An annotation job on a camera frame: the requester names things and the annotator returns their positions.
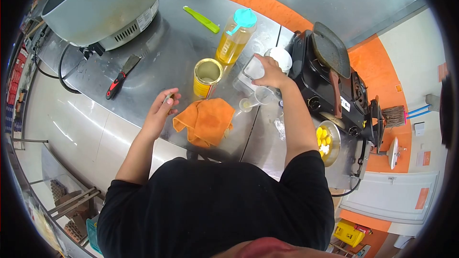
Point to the clear plastic measuring cup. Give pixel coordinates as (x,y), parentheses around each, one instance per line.
(256,98)

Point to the person's left index finger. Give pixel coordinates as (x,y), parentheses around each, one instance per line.
(166,92)

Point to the black gas stove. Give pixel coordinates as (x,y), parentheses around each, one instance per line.
(322,89)

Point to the person's left thumb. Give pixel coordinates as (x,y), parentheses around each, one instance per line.
(171,111)

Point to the person's right hand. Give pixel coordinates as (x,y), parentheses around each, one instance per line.
(274,75)

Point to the full shop shelf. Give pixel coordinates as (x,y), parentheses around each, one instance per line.
(16,93)

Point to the yellow plastic box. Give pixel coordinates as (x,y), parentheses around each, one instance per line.
(348,234)

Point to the stack of egg trays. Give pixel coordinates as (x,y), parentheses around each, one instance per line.
(70,211)

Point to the small grey metal piece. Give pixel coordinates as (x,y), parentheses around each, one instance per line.
(168,98)

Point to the large grey electric pot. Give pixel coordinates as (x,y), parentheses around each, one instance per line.
(104,7)

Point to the metal bowl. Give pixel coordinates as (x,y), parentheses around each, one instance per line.
(334,143)

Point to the oil bottle with teal lid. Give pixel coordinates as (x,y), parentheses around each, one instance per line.
(235,39)

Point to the person's right thumb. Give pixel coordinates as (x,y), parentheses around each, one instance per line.
(258,81)

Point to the orange cloth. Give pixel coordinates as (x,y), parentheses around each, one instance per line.
(206,122)

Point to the heap of egg yolks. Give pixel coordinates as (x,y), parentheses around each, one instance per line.
(322,138)

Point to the white wall sink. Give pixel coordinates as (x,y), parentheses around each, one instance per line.
(393,152)

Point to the clear plastic container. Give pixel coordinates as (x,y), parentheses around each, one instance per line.
(251,73)

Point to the person's left fingers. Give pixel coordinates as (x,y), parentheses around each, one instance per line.
(176,99)

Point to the person's body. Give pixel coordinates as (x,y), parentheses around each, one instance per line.
(215,208)

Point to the white bowl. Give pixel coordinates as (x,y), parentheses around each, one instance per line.
(281,59)

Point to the green plastic knife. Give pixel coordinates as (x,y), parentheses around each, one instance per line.
(201,19)

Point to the person's right fingers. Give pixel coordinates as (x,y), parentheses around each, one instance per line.
(265,61)

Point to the person's left hand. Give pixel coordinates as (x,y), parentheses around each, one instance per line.
(157,114)

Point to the teal plastic crate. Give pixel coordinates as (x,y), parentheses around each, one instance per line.
(93,236)

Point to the open yellow tin can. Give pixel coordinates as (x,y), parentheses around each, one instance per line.
(207,79)

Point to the crumpled clear plastic wrap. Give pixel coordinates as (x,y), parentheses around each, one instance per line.
(280,128)

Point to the white door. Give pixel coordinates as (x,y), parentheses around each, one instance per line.
(391,197)

